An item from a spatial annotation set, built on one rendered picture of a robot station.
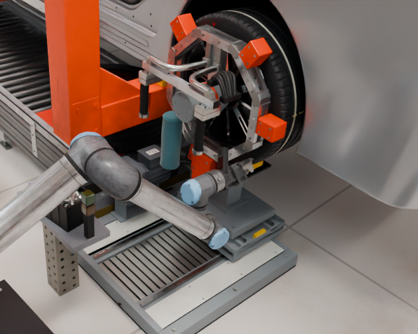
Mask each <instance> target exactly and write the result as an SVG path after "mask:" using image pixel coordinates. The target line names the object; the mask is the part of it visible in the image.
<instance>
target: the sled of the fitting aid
mask: <svg viewBox="0 0 418 334"><path fill-rule="evenodd" d="M177 193H178V192H176V193H174V194H171V195H172V196H174V197H176V198H177ZM177 199H178V198H177ZM284 224H285V220H284V219H282V218H280V217H279V216H278V215H276V214H274V216H273V217H271V218H269V219H267V220H266V221H264V222H262V223H260V224H259V225H257V226H255V227H254V228H252V229H250V230H249V231H246V232H245V233H243V234H241V235H240V236H238V237H236V238H235V239H231V238H229V239H228V241H227V242H226V244H225V245H224V246H222V247H221V248H219V249H217V250H218V251H219V252H221V253H222V254H223V255H224V256H225V257H227V258H228V259H229V260H231V261H232V262H235V261H236V260H237V259H239V258H241V257H243V256H244V255H246V254H247V253H249V252H251V251H252V250H254V249H256V248H257V247H259V246H261V245H262V244H264V243H266V242H267V241H269V240H270V239H272V238H273V237H276V236H277V235H279V234H280V233H282V232H283V228H284Z"/></svg>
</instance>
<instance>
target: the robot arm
mask: <svg viewBox="0 0 418 334"><path fill-rule="evenodd" d="M252 160H254V159H253V158H248V159H246V160H243V161H241V162H237V163H235V164H232V165H231V166H228V148H227V147H225V146H224V147H222V148H220V149H218V169H217V170H216V169H213V170H211V171H209V172H206V173H204V174H202V175H200V176H197V177H195V178H193V179H190V180H188V181H187V182H185V183H184V184H183V185H182V186H181V189H180V193H181V197H182V199H183V201H184V202H185V203H184V202H182V201H181V200H179V199H177V198H176V197H174V196H172V195H171V194H169V193H167V192H166V191H164V190H162V189H161V188H159V187H157V186H155V185H154V184H152V183H151V182H148V181H147V180H145V179H144V178H142V175H141V173H140V171H139V170H138V169H136V168H134V167H133V166H132V165H130V164H129V163H128V162H126V161H125V160H124V159H122V157H120V155H118V154H117V153H116V151H114V149H112V147H111V146H110V145H109V143H108V141H106V140H105V139H104V138H103V137H102V136H101V135H99V134H97V133H95V132H84V133H80V134H79V135H77V136H76V137H74V138H73V139H72V141H71V143H70V150H69V151H68V152H67V153H66V154H65V155H64V156H63V157H62V158H61V159H60V160H59V161H58V162H56V163H55V164H53V165H52V166H51V167H50V168H49V169H48V170H46V171H45V172H44V173H43V174H41V175H40V176H39V177H38V178H37V179H35V180H34V181H33V182H31V183H30V184H29V185H28V186H27V187H26V188H24V189H23V190H22V191H21V192H19V193H18V194H17V195H16V196H15V197H13V198H12V199H11V200H9V201H8V202H7V203H6V204H5V205H4V206H3V207H1V208H0V254H1V253H2V252H3V251H4V250H5V249H6V248H7V247H9V246H10V245H11V244H13V243H14V242H15V241H16V240H17V239H18V238H19V237H21V236H22V235H24V234H25V233H26V232H27V231H28V230H29V229H30V228H32V227H33V226H34V225H36V224H37V223H38V222H39V221H40V220H41V219H42V218H44V217H45V216H46V215H48V214H49V213H50V212H51V211H52V210H53V209H54V208H56V207H57V206H58V205H60V204H61V203H62V202H63V201H64V200H65V199H66V198H68V197H69V196H70V195H72V194H73V193H74V192H75V191H76V190H77V189H79V188H80V187H81V186H83V185H84V184H85V183H87V182H89V181H90V180H91V181H93V183H95V184H96V185H97V186H98V187H99V188H101V189H102V190H103V191H104V192H106V193H107V194H109V195H110V196H111V197H113V198H115V199H117V200H119V201H131V202H133V203H135V204H136V205H138V206H140V207H142V208H144V209H146V210H147V211H150V212H151V213H154V214H155V215H157V216H159V217H161V218H163V219H164V220H166V221H168V222H170V223H172V224H174V225H176V226H177V227H180V228H181V229H184V230H185V231H187V232H189V233H191V234H193V235H194V236H196V237H197V238H199V239H201V240H202V241H204V242H206V243H207V244H208V246H209V247H211V248H212V249H219V248H221V247H222V246H224V245H225V244H226V242H227V241H228V239H229V232H228V231H227V229H226V228H224V226H223V225H222V224H221V223H220V222H219V221H218V220H217V219H216V218H215V217H214V216H213V215H212V214H211V213H210V212H209V211H208V210H207V206H208V197H209V196H211V195H213V194H215V193H217V192H219V191H224V190H227V189H229V188H230V187H232V186H237V185H239V184H240V183H242V182H244V181H246V180H248V177H247V174H248V173H249V171H250V172H253V164H252Z"/></svg>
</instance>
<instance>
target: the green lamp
mask: <svg viewBox="0 0 418 334"><path fill-rule="evenodd" d="M81 201H82V202H83V203H84V204H85V205H90V204H93V203H95V202H96V195H95V193H93V192H92V191H91V190H86V191H84V192H82V193H81Z"/></svg>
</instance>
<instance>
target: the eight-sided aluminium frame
mask: <svg viewBox="0 0 418 334"><path fill-rule="evenodd" d="M202 40H204V41H206V42H210V43H212V45H214V46H216V47H217V46H218V47H220V48H221V49H222V50H224V51H226V52H228V53H230V54H231V55H232V56H233V58H234V60H235V63H236V65H237V67H238V70H239V71H240V74H241V75H242V78H243V80H244V82H245V85H246V87H247V89H248V91H249V94H250V95H251V98H252V103H251V111H250V116H249V124H248V129H247V137H246V141H245V142H244V143H242V144H240V145H238V146H236V147H234V148H232V149H230V150H229V151H228V161H230V160H232V159H234V158H235V157H238V156H240V155H242V154H244V153H247V152H250V151H252V150H254V149H256V148H259V146H262V144H263V140H264V139H263V137H261V136H259V135H258V134H256V133H255V132H256V127H257V119H258V118H260V117H262V116H264V115H267V114H268V110H269V104H270V103H271V102H270V99H271V95H270V93H269V89H268V88H267V86H266V84H265V82H264V80H263V78H262V76H261V73H260V71H259V69H258V67H257V66H256V67H253V68H250V69H247V68H246V66H245V64H244V63H243V61H242V59H241V58H240V56H239V53H240V52H241V51H242V50H243V49H244V47H245V46H246V45H247V43H246V42H244V41H243V40H239V39H237V38H235V37H233V36H231V35H228V34H226V33H224V32H222V31H220V30H218V29H216V28H214V27H213V26H210V25H202V26H199V27H196V28H195V29H192V31H191V32H190V33H189V34H187V35H186V36H185V37H184V38H183V39H182V40H181V41H180V42H178V43H177V44H176V45H175V46H173V47H172V48H171V49H170V50H169V55H168V57H169V64H171V65H182V64H184V57H185V54H186V53H187V52H188V51H190V50H191V49H192V48H194V47H195V46H196V45H197V44H198V43H200V42H201V41H202ZM169 72H171V71H169ZM171 73H173V74H174V75H176V76H178V77H180V78H182V79H183V74H184V71H182V72H171ZM178 91H181V90H179V89H178V88H176V87H175V86H173V85H171V84H169V83H168V82H167V90H166V93H167V100H168V103H169V104H170V106H171V108H172V110H173V111H174V109H173V97H174V95H175V93H176V92H178ZM195 126H196V123H195V122H194V121H190V122H188V123H185V122H182V133H183V135H184V136H183V137H184V138H185V139H186V141H187V142H188V143H189V144H193V145H194V134H195ZM222 147H223V146H221V145H219V144H218V143H216V142H214V141H213V140H211V139H209V138H208V137H207V136H205V135H204V142H203V149H204V154H206V155H208V156H209V157H210V158H212V159H214V160H215V161H216V162H218V149H220V148H222Z"/></svg>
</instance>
